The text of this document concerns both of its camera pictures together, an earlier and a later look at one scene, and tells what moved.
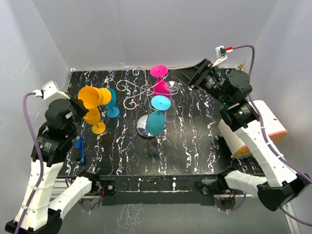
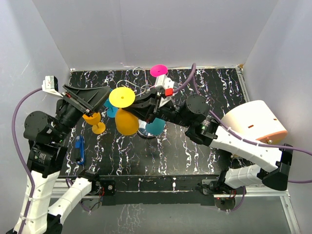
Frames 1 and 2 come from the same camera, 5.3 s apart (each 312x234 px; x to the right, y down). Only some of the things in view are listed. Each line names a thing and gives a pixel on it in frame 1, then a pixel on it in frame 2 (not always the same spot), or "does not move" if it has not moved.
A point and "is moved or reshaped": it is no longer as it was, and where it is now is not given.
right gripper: x=192 y=75 → x=145 y=106
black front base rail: x=174 y=189 does not move
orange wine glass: x=93 y=97 is moved or reshaped
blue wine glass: x=112 y=111 does not move
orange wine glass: x=92 y=117 does not move
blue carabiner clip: x=80 y=143 does not move
